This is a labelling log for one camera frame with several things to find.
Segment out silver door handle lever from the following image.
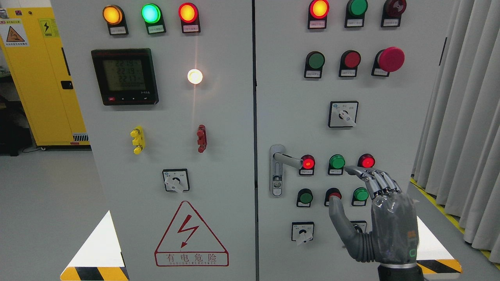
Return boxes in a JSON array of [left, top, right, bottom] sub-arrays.
[[273, 152, 303, 169]]

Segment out red indicator light left door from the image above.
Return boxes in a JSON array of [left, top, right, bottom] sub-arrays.
[[178, 2, 201, 34]]

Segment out grey electrical cabinet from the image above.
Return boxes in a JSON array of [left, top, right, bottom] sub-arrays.
[[51, 0, 456, 281]]

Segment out red terminal connector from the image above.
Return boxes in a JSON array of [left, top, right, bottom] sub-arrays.
[[196, 124, 207, 153]]

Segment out red lit light left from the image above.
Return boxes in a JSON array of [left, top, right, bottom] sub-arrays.
[[298, 155, 316, 176]]

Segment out red lit light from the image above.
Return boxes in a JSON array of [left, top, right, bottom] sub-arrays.
[[357, 153, 376, 169], [298, 155, 316, 176]]

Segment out dark green push button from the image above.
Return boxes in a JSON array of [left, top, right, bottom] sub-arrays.
[[296, 188, 314, 208]]

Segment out white lit indicator light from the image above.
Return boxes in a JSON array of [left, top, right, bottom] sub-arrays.
[[186, 69, 204, 85]]

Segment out green light middle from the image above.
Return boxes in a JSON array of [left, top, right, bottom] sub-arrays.
[[327, 154, 345, 175]]

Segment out red push button lower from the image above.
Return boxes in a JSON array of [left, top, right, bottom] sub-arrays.
[[324, 187, 342, 207]]

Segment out red push button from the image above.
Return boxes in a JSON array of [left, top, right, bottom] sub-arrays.
[[324, 187, 342, 207], [339, 50, 361, 78]]

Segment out green push button upper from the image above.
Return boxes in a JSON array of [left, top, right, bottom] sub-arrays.
[[304, 50, 325, 79]]

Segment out yellow terminal connector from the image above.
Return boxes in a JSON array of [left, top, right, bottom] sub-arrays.
[[130, 126, 145, 155]]

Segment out red lit light right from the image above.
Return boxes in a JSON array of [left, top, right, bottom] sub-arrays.
[[357, 153, 376, 169]]

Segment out red electric hazard sign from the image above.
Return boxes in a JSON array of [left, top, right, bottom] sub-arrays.
[[155, 201, 230, 267]]

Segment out green push button lower right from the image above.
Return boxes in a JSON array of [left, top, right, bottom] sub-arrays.
[[351, 187, 370, 206]]

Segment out red push button upper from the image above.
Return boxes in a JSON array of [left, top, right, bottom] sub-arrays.
[[339, 50, 361, 78]]

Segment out black digital power meter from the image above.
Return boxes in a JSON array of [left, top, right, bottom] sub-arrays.
[[91, 48, 159, 106]]

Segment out red-orange top indicator light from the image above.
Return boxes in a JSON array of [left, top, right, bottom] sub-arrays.
[[307, 0, 330, 30]]

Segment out red emergency stop button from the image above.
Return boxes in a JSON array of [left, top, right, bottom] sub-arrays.
[[371, 46, 405, 77]]

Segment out green lit indicator light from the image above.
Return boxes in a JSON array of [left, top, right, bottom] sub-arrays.
[[141, 3, 166, 34]]

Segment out green top indicator light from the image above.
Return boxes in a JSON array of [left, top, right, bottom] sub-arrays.
[[345, 0, 368, 28]]

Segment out amber indicator light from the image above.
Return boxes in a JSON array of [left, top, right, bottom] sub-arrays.
[[102, 5, 129, 36]]

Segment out dark red buzzer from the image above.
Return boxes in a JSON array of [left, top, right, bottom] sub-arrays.
[[380, 0, 407, 27]]

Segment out grey curtain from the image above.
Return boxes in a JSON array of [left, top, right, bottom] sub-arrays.
[[412, 0, 500, 264]]

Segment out yellow safety cabinet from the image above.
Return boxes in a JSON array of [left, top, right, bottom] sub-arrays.
[[1, 7, 90, 148]]

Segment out silver handle lock base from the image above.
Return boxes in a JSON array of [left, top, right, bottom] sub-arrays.
[[270, 144, 285, 197]]

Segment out left door rotary switch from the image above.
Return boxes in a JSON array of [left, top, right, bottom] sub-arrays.
[[162, 168, 190, 193]]

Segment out upper right rotary switch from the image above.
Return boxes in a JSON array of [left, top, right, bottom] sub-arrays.
[[327, 101, 359, 129]]

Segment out lower white rotary switch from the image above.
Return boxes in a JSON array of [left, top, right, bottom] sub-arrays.
[[291, 222, 314, 246]]

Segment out black key selector switch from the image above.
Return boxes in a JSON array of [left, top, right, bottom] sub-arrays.
[[350, 221, 368, 233]]

